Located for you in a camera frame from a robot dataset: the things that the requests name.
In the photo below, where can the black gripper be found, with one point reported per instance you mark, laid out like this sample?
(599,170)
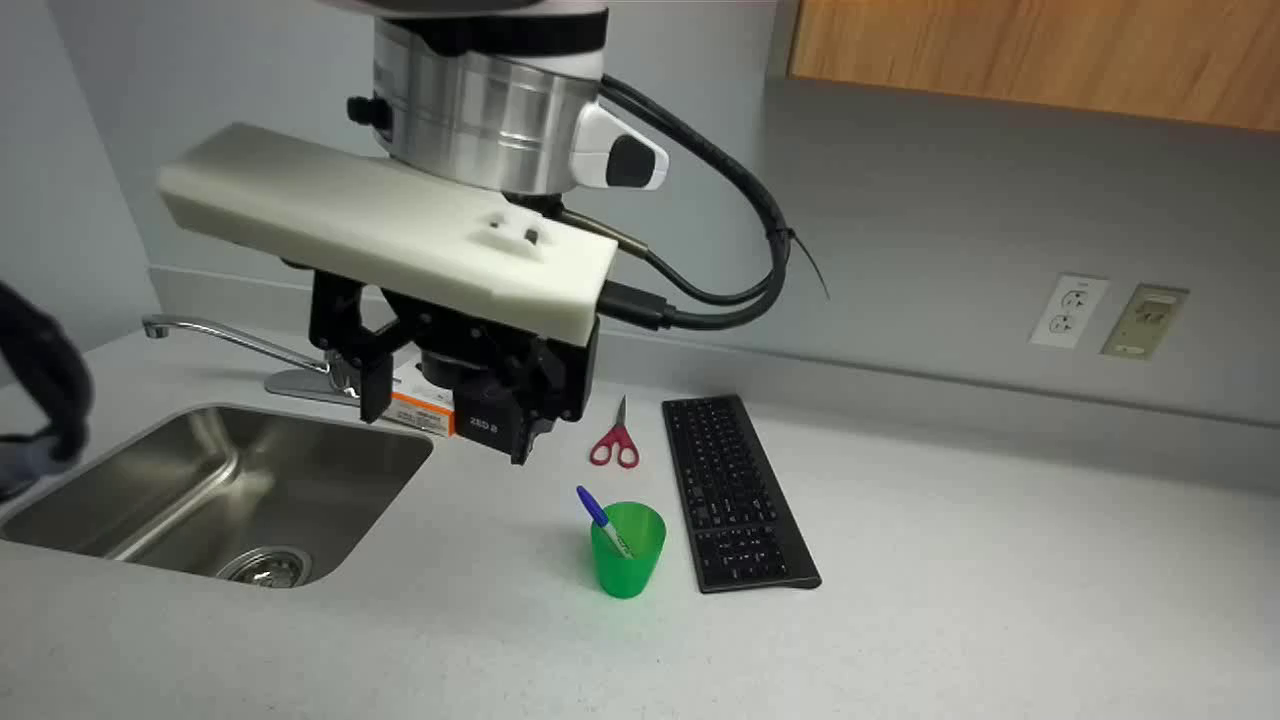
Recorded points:
(461,337)

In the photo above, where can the blue marker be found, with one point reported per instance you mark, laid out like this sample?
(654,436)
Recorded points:
(599,514)

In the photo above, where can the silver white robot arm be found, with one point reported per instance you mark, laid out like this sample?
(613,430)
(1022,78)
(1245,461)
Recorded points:
(481,104)

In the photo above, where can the green plastic cup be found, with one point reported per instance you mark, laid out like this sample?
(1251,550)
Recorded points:
(626,564)

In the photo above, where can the orange and white box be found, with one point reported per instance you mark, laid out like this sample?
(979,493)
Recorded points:
(427,404)

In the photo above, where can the chrome sink faucet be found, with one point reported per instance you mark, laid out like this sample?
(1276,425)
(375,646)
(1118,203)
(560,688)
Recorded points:
(242,343)

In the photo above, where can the metal sink drain strainer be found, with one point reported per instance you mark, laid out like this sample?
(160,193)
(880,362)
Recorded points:
(265,564)

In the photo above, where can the stainless steel sink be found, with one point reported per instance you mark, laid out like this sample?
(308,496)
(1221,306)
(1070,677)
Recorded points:
(202,485)

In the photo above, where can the black computer keyboard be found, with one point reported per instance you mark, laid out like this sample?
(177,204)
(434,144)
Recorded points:
(733,502)

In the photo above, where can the dark fabric object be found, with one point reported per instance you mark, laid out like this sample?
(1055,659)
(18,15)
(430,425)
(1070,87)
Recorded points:
(47,367)

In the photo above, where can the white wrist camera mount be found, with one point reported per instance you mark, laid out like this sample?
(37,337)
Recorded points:
(375,220)

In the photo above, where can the white wall power outlet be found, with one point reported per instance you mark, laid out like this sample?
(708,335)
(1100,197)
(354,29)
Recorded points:
(1070,312)

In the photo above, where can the wooden wall cabinet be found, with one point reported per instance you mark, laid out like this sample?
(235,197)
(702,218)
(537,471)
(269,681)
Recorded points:
(1042,52)

